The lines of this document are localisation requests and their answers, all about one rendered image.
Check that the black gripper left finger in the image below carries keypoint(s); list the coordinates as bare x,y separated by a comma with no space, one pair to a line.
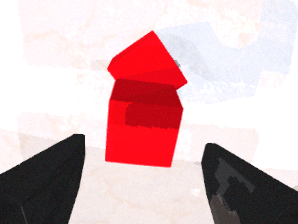
42,189

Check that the red cube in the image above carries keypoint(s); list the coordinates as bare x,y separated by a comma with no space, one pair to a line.
143,122
146,59

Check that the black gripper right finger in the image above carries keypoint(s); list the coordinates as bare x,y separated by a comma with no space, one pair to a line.
239,193

